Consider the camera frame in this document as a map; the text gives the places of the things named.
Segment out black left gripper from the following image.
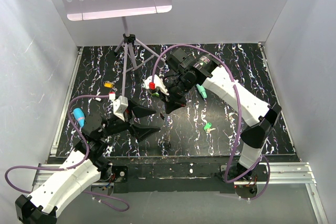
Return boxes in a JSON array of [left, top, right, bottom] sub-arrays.
[[99, 97, 161, 141]]

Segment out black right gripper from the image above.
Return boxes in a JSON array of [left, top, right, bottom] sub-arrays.
[[157, 72, 196, 115]]

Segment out green tagged key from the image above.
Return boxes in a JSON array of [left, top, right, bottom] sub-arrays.
[[203, 122, 215, 134]]

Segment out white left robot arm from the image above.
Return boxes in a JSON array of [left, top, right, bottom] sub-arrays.
[[15, 97, 160, 223]]

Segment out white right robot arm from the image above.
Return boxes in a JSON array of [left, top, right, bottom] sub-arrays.
[[161, 48, 281, 183]]

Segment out green owl toy block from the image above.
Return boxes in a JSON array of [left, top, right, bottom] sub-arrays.
[[151, 90, 160, 97]]

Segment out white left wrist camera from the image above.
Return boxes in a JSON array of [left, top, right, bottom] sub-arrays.
[[109, 92, 128, 122]]

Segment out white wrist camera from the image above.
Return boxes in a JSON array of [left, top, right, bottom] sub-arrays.
[[144, 74, 169, 95], [109, 92, 128, 122]]

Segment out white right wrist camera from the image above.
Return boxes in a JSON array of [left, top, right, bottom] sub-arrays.
[[144, 74, 169, 95]]

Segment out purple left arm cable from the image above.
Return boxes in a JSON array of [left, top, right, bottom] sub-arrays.
[[4, 94, 131, 212]]

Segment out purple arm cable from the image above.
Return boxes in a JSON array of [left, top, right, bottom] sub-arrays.
[[4, 94, 131, 212], [151, 44, 271, 200]]

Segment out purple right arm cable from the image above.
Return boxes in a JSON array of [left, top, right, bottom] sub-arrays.
[[151, 44, 271, 200]]

